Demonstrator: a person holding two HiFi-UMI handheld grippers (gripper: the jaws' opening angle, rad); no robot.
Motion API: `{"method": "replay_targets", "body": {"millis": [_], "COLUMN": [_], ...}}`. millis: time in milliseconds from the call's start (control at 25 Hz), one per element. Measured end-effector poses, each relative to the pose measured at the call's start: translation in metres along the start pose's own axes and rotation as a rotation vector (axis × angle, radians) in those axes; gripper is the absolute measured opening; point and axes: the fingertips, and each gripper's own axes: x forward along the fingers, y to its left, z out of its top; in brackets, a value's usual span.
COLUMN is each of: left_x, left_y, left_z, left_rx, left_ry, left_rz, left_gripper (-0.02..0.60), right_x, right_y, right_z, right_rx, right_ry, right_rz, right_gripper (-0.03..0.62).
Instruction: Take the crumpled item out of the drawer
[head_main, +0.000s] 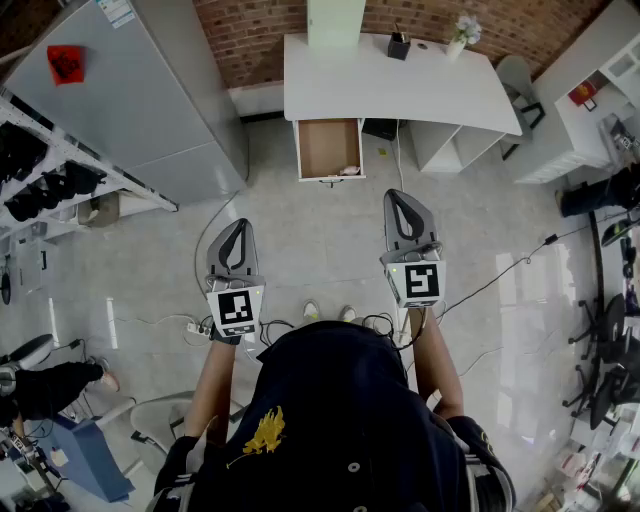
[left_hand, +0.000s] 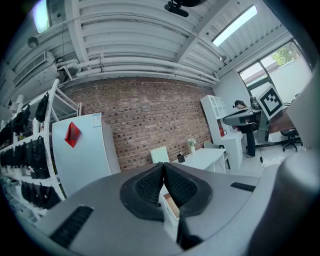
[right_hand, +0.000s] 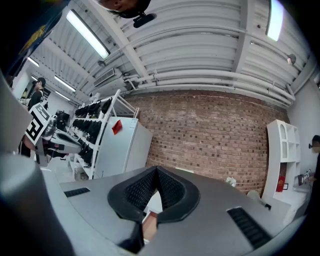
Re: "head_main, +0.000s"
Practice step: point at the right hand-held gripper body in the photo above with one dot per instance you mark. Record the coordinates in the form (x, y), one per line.
(420, 280)

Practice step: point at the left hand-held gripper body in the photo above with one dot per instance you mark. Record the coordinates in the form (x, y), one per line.
(235, 310)

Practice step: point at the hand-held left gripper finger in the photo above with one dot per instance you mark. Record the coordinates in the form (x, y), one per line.
(217, 250)
(251, 255)

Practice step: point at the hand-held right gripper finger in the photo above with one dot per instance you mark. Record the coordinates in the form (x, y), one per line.
(429, 225)
(391, 225)

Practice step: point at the clear plastic bag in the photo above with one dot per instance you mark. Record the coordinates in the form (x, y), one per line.
(350, 170)

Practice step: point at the white drawer with brown inside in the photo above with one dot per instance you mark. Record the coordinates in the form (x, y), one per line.
(327, 147)

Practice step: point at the person's right forearm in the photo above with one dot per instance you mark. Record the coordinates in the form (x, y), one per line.
(440, 365)

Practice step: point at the person's left forearm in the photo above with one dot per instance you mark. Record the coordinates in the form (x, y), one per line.
(210, 390)

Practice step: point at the white power strip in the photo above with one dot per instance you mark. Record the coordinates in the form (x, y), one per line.
(199, 328)

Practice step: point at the person's left shoe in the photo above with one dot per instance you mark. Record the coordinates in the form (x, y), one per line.
(310, 307)

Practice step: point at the person's shoe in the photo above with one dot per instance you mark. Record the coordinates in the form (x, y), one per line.
(347, 313)
(310, 307)

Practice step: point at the white open shelf unit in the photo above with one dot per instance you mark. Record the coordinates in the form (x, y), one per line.
(440, 150)

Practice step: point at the person's right shoe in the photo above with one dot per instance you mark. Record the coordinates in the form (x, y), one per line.
(347, 313)

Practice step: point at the black router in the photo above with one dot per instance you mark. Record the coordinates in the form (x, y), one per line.
(381, 129)

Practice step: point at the beige bag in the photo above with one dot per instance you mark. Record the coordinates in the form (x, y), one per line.
(102, 210)

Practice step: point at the white chair with black legs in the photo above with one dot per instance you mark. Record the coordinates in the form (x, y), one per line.
(160, 420)

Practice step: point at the white desk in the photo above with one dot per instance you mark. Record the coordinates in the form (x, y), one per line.
(380, 85)

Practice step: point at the person's navy shirt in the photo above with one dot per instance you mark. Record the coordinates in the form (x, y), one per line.
(340, 425)

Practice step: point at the black bag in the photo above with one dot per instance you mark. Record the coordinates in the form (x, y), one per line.
(75, 180)
(32, 205)
(20, 150)

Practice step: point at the white cabinet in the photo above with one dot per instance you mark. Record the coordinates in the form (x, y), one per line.
(575, 145)

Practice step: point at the grey refrigerator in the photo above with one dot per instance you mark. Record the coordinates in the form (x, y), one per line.
(135, 100)

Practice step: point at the white metal shelf rack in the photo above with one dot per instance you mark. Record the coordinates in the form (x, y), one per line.
(75, 155)

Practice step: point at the grey chair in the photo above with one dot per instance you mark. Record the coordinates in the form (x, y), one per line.
(515, 75)

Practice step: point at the black pen holder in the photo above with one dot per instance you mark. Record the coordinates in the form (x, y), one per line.
(398, 49)

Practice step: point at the white vase with flowers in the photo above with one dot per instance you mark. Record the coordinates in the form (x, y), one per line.
(457, 45)

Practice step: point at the black office chair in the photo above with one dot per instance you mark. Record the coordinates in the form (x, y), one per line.
(602, 400)
(612, 325)

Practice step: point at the red box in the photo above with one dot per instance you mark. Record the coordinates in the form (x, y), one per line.
(581, 94)

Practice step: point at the blue box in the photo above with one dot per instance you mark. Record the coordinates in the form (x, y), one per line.
(92, 460)

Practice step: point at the white upright board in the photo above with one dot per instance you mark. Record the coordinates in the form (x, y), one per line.
(335, 22)

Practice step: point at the red paper sticker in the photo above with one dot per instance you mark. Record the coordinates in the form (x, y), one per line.
(66, 64)

